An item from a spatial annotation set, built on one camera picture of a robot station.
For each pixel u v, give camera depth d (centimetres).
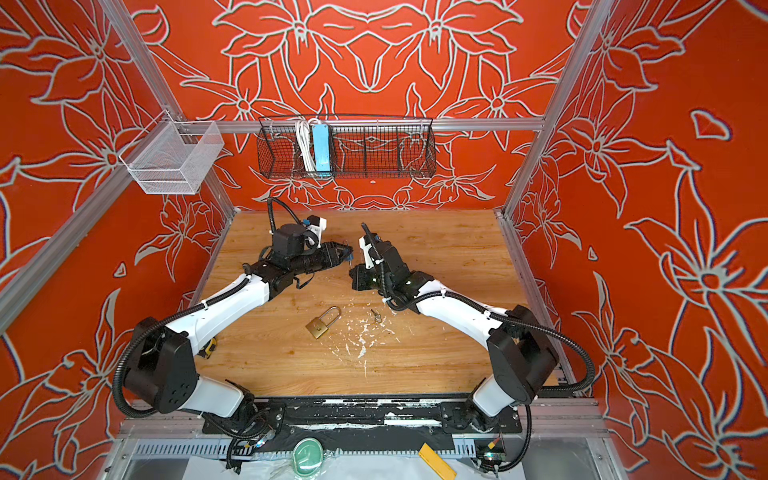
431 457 68
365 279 72
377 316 91
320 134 90
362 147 97
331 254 71
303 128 88
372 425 73
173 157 92
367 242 74
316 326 88
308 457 68
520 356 43
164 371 42
